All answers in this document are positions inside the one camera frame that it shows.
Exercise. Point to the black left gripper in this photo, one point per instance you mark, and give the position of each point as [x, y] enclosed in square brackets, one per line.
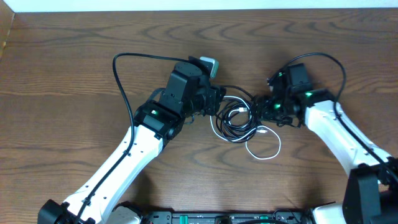
[213, 100]

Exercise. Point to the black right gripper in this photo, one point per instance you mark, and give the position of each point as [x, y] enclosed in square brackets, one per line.
[263, 108]

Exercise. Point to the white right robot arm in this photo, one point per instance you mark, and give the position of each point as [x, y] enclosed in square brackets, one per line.
[371, 190]

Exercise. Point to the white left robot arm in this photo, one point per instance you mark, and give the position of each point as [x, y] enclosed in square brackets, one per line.
[188, 92]

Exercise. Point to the brown cardboard panel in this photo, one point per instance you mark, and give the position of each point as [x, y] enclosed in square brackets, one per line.
[6, 20]

